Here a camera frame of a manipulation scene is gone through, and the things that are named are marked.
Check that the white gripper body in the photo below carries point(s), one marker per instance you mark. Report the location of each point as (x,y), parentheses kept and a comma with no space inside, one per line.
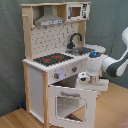
(86,82)

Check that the red stove knob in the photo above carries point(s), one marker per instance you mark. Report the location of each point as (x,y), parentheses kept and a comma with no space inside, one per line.
(56,75)
(74,69)

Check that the toy oven door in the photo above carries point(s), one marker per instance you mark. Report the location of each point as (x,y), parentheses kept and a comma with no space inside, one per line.
(64,101)

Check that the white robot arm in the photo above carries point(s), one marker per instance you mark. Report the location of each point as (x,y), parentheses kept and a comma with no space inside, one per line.
(98,62)

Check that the wooden toy kitchen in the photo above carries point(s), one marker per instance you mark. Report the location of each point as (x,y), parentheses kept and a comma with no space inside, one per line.
(46,40)

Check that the grey toy sink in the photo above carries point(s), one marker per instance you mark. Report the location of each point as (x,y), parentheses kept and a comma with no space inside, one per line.
(79,51)

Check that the black stovetop red burners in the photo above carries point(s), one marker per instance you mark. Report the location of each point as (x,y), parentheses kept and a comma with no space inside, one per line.
(52,59)

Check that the black toy faucet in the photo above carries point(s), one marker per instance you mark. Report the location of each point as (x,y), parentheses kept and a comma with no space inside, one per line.
(71,45)

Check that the toy microwave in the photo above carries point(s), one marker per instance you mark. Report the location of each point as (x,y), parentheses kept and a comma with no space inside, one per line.
(78,11)

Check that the grey range hood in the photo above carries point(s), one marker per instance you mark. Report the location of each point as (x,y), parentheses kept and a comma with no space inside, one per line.
(48,18)

